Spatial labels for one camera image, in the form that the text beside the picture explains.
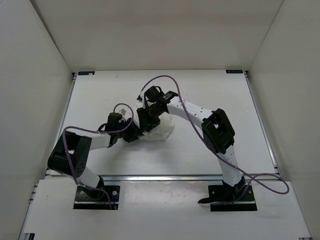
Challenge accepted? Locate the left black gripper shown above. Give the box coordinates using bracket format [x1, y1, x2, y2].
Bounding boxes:
[116, 117, 141, 143]

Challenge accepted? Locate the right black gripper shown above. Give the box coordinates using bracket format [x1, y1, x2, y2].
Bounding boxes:
[137, 105, 164, 135]

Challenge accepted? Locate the white pleated skirt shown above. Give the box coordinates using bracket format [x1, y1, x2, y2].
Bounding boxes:
[138, 112, 175, 141]

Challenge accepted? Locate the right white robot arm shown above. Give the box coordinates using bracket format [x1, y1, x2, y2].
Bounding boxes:
[137, 91, 245, 200]

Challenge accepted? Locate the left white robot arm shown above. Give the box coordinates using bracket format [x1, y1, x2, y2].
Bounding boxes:
[47, 113, 140, 199]

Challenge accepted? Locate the left blue corner label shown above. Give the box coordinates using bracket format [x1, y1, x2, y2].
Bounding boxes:
[77, 71, 95, 76]

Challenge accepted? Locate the blue corner label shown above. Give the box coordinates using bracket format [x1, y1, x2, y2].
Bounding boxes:
[225, 69, 243, 74]
[77, 71, 95, 76]

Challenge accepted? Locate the right blue corner label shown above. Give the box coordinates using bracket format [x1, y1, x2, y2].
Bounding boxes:
[225, 69, 243, 74]

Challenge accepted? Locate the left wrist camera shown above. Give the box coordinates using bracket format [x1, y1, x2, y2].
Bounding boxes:
[97, 111, 127, 133]

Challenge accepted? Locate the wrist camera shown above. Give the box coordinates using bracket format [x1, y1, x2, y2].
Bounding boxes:
[137, 86, 178, 103]
[97, 111, 127, 133]

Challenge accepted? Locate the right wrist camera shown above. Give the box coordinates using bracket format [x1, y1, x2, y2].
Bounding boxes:
[137, 86, 178, 103]

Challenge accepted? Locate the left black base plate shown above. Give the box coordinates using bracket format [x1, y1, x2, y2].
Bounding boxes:
[73, 185, 121, 211]

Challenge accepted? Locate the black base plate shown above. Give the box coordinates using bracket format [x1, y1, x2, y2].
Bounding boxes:
[197, 185, 258, 212]
[73, 185, 121, 211]

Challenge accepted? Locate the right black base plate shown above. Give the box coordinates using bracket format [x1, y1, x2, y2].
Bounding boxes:
[197, 185, 258, 212]

